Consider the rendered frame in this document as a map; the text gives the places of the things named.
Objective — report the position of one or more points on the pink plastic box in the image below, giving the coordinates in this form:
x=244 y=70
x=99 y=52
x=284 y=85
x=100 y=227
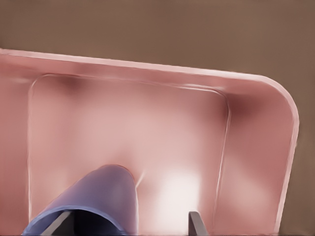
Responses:
x=152 y=118

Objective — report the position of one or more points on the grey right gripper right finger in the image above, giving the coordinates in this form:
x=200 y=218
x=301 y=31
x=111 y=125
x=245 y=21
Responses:
x=197 y=222

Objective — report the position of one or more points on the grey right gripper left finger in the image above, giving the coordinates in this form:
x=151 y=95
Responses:
x=58 y=222

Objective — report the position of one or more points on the blue cup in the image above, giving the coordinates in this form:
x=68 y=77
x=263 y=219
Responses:
x=103 y=189

